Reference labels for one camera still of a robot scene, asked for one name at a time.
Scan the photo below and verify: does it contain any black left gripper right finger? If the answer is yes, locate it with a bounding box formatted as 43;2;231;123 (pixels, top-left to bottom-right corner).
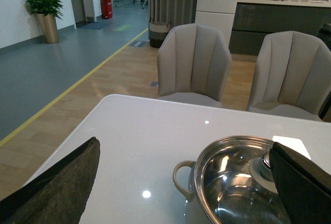
269;142;330;223

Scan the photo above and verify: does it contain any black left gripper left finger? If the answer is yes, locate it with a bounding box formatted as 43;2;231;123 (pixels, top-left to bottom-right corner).
1;137;100;223

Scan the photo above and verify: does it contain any glass pot lid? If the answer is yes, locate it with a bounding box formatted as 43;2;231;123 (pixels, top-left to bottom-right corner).
193;135;293;224

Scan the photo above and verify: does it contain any white electric cooking pot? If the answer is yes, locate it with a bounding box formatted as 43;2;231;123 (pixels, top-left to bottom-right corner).
172;135;293;224

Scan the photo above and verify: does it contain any beige chair right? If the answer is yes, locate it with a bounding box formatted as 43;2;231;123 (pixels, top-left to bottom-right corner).
247;31;330;121

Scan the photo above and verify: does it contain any beige chair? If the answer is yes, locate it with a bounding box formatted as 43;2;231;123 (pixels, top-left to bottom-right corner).
247;31;330;121
157;23;232;108

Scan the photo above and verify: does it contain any beige chair left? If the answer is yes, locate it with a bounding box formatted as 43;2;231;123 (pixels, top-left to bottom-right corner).
157;23;232;108

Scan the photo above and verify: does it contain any blue floor mat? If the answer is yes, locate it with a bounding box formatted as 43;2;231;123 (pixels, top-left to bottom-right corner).
80;22;111;30

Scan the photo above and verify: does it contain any grey kitchen counter cabinet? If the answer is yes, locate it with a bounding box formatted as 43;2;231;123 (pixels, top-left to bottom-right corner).
229;3;330;55

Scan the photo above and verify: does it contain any green potted plant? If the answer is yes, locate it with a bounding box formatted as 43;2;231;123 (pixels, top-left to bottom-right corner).
25;0;63;43

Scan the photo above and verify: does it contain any woven laundry basket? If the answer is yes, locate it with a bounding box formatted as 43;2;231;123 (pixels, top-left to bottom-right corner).
148;18;172;48

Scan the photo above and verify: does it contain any red trash bin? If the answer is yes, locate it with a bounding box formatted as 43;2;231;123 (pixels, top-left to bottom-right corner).
100;0;113;19

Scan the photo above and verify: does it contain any black appliance near wall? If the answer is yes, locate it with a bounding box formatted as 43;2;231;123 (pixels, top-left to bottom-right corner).
318;23;331;49

